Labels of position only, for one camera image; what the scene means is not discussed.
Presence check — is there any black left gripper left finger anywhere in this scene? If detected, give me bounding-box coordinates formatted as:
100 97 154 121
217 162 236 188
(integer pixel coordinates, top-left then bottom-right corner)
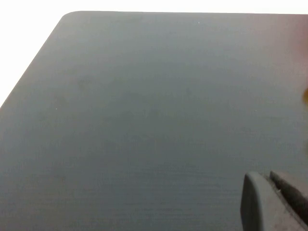
240 171 308 231

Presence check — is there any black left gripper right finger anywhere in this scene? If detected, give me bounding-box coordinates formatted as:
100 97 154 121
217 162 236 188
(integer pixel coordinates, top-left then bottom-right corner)
269 170 308 223

